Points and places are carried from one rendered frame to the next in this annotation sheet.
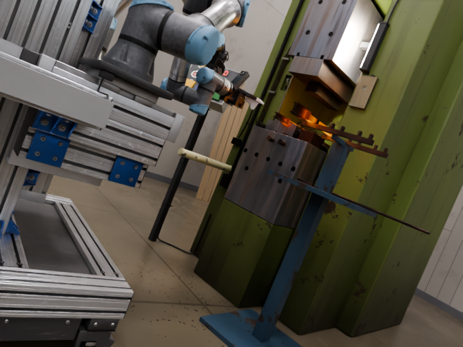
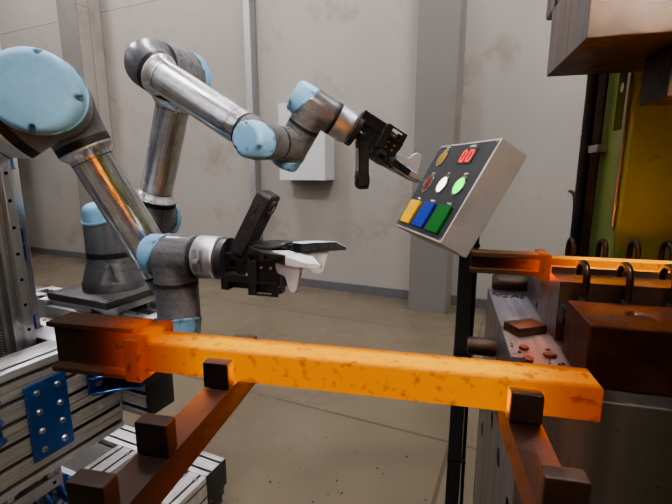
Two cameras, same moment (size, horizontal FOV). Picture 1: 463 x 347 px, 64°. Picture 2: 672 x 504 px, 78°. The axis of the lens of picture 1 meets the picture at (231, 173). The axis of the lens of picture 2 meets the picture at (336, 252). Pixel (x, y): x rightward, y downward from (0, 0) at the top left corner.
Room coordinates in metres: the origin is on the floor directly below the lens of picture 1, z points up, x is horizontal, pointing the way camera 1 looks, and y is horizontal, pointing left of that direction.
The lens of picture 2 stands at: (1.51, -0.54, 1.13)
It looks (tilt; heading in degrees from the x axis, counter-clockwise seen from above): 11 degrees down; 63
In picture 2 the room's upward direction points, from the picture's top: straight up
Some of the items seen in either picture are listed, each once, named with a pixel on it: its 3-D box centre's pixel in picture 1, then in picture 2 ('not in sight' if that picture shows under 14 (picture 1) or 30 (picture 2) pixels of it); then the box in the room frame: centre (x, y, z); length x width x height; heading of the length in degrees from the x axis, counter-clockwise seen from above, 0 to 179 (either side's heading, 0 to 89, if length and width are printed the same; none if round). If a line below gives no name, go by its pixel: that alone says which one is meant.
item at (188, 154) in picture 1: (207, 160); not in sight; (2.22, 0.17, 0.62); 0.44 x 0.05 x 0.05; 138
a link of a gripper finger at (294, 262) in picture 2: (254, 103); (294, 273); (1.74, 0.03, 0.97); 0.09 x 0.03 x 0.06; 102
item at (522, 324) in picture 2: not in sight; (525, 327); (1.98, -0.19, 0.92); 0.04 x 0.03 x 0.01; 170
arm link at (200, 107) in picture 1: (197, 100); (178, 306); (1.59, 0.25, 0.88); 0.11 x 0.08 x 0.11; 87
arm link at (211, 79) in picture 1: (209, 80); (174, 256); (1.59, 0.24, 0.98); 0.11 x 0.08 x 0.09; 138
